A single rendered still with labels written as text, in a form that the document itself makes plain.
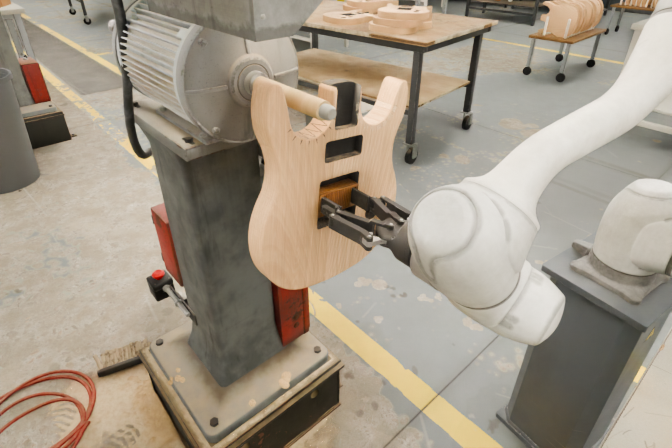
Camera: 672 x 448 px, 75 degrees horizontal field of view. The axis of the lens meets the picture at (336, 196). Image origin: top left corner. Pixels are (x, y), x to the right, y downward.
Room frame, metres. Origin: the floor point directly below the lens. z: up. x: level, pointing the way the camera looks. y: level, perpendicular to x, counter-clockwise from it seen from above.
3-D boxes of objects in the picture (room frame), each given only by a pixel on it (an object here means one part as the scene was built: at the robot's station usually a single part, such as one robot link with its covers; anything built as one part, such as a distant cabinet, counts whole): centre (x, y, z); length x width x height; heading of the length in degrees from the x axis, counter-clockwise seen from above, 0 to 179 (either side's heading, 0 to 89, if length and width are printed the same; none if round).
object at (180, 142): (1.01, 0.33, 1.11); 0.36 x 0.24 x 0.04; 42
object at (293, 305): (1.12, 0.21, 0.49); 0.25 x 0.12 x 0.37; 42
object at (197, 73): (0.96, 0.28, 1.25); 0.41 x 0.27 x 0.26; 42
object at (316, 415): (1.01, 0.33, 0.12); 0.61 x 0.51 x 0.25; 132
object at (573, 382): (0.91, -0.76, 0.35); 0.28 x 0.28 x 0.70; 34
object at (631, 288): (0.93, -0.75, 0.73); 0.22 x 0.18 x 0.06; 34
